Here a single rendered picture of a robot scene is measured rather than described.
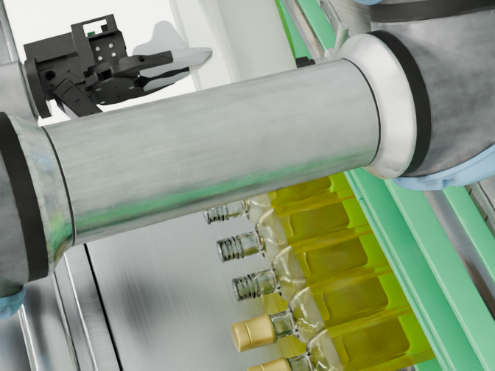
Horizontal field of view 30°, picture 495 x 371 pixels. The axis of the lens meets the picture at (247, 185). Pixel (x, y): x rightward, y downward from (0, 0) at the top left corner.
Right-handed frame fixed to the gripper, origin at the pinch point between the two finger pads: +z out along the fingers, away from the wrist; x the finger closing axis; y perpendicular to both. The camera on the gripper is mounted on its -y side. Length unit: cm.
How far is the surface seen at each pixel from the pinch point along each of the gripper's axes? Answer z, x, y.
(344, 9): 22.9, 16.5, 8.8
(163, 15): 0.2, 38.9, 26.3
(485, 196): 24.2, -4.7, -26.1
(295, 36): 15.0, 16.8, 7.1
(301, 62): 11.1, 0.1, -3.5
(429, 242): 16.4, -5.2, -29.2
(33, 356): -30.2, 18.5, -24.9
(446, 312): 17.1, 0.3, -36.3
